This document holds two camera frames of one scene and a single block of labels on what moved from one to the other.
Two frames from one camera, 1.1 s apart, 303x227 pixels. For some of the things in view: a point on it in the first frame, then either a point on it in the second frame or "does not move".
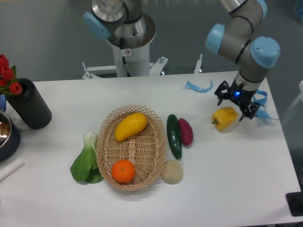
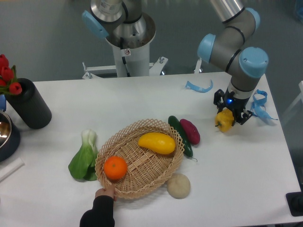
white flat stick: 11,168 does not move
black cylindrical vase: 31,105 does not move
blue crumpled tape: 262,111 does not move
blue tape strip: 193,87 does not move
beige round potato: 172,171 -> 178,186
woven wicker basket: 146,148 -> 147,170
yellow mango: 130,125 -> 158,143
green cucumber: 174,135 -> 174,122
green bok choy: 84,167 does not move
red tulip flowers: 9,83 does not move
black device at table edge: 295,201 does not move
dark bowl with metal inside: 10,137 does not move
